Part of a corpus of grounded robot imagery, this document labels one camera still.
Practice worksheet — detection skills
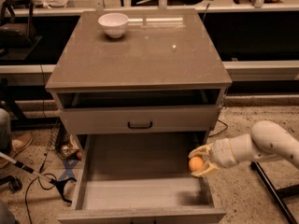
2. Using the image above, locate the black floor cable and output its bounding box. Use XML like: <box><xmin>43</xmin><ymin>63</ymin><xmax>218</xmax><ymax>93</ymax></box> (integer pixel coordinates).
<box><xmin>208</xmin><ymin>119</ymin><xmax>229</xmax><ymax>138</ymax></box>

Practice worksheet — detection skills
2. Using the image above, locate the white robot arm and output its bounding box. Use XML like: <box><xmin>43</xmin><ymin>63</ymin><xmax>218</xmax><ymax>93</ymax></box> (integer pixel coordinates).
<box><xmin>189</xmin><ymin>120</ymin><xmax>299</xmax><ymax>177</ymax></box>

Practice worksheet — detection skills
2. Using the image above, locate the black chair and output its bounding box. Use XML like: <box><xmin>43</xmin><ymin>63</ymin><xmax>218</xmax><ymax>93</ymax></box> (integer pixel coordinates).
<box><xmin>0</xmin><ymin>0</ymin><xmax>41</xmax><ymax>61</ymax></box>

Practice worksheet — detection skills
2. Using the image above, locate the grey drawer cabinet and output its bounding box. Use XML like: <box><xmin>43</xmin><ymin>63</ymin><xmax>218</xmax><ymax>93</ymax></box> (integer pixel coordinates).
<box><xmin>45</xmin><ymin>8</ymin><xmax>234</xmax><ymax>224</ymax></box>

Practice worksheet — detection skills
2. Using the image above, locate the closed grey top drawer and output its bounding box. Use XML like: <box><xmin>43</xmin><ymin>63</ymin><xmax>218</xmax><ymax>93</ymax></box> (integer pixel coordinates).
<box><xmin>59</xmin><ymin>106</ymin><xmax>220</xmax><ymax>134</ymax></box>

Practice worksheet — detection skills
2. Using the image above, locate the white ceramic bowl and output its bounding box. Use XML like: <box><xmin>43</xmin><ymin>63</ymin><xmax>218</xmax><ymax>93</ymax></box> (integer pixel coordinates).
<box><xmin>98</xmin><ymin>13</ymin><xmax>129</xmax><ymax>38</ymax></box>

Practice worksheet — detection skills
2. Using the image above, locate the open grey middle drawer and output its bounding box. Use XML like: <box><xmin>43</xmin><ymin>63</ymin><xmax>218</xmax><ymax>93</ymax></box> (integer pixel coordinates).
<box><xmin>57</xmin><ymin>133</ymin><xmax>225</xmax><ymax>224</ymax></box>

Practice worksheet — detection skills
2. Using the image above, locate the wire basket with items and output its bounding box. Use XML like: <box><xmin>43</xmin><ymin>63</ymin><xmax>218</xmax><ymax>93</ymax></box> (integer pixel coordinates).
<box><xmin>47</xmin><ymin>121</ymin><xmax>82</xmax><ymax>161</ymax></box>

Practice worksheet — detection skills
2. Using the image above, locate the black drawer handle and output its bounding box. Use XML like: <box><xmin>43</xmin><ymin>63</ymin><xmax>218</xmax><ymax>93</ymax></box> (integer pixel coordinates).
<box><xmin>127</xmin><ymin>121</ymin><xmax>153</xmax><ymax>130</ymax></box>

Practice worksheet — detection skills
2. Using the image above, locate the brown shoe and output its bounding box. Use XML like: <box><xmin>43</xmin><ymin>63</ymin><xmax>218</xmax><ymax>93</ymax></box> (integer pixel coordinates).
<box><xmin>0</xmin><ymin>133</ymin><xmax>33</xmax><ymax>168</ymax></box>

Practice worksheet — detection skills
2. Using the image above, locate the grey trouser leg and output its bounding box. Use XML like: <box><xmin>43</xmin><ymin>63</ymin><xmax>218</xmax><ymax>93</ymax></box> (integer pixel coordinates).
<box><xmin>0</xmin><ymin>108</ymin><xmax>12</xmax><ymax>154</ymax></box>

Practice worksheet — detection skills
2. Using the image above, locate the black metal stand leg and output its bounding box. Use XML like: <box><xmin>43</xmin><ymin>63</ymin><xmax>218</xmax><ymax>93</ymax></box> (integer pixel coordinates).
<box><xmin>250</xmin><ymin>162</ymin><xmax>299</xmax><ymax>224</ymax></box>

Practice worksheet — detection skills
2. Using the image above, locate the orange fruit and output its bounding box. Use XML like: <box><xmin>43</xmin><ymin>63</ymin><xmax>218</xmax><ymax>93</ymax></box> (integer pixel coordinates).
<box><xmin>189</xmin><ymin>157</ymin><xmax>205</xmax><ymax>172</ymax></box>

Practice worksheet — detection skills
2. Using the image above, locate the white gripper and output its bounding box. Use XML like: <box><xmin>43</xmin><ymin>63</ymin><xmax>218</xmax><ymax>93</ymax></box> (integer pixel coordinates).
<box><xmin>188</xmin><ymin>138</ymin><xmax>237</xmax><ymax>177</ymax></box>

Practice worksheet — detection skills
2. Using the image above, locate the black reacher grabber tool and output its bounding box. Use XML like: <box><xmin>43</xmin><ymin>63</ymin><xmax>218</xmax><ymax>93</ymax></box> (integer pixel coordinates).
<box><xmin>0</xmin><ymin>152</ymin><xmax>76</xmax><ymax>203</ymax></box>

